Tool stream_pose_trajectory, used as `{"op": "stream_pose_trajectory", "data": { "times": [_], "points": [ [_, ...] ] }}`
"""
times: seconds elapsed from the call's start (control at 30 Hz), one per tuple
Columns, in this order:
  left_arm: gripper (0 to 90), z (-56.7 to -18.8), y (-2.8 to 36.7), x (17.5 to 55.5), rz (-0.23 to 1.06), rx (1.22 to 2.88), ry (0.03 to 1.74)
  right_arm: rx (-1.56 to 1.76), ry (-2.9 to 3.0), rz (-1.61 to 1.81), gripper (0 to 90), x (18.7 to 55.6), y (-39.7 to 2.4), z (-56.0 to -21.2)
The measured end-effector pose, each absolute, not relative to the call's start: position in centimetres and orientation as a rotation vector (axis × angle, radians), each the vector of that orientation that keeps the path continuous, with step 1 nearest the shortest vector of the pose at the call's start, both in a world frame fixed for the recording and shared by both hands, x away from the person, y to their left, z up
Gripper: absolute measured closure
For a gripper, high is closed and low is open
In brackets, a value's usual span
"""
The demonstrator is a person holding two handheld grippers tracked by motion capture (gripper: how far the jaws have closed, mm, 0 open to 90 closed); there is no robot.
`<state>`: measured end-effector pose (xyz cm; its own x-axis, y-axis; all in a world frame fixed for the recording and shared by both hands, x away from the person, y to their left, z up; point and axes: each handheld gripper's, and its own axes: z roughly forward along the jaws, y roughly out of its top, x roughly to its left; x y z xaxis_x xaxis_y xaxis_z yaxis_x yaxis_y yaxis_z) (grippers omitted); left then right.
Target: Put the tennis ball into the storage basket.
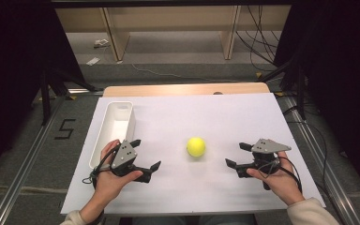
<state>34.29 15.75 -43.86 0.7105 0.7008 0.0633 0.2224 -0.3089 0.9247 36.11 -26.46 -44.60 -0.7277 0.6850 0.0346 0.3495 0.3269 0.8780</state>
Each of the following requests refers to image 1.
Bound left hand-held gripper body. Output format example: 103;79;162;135
110;139;153;184

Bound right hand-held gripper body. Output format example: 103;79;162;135
236;138;293;191

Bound white plastic bin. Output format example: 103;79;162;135
88;100;137;171

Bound yellow tennis ball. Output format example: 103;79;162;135
186;136;206;158

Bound person's left hand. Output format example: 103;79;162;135
92;139;144;204

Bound person's right hand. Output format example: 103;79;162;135
247;151;306;206

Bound white table cover sheet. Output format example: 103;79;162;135
60;92;326;216

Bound black metal stand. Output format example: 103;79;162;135
40;67;98;126
256;59;308;121

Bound person's legs in jeans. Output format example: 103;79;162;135
132;215;257;225

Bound flat white paper scrap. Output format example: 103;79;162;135
85;56;101;67

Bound crumpled paper scrap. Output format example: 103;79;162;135
93;38;111;49

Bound dark curtain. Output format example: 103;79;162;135
275;0;360;204
0;0;85;184

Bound wooden shelf unit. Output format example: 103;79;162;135
55;5;292;62

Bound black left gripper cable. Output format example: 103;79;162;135
82;146;120;225

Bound black floor cable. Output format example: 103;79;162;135
282;106;346;219

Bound aluminium floor rail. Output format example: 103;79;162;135
0;97;67;225
282;95;360;225

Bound short aluminium rail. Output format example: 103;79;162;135
67;88;105;96

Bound white floor cable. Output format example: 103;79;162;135
130;64;242;83

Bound bundle of black cables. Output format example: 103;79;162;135
235;5;282;73

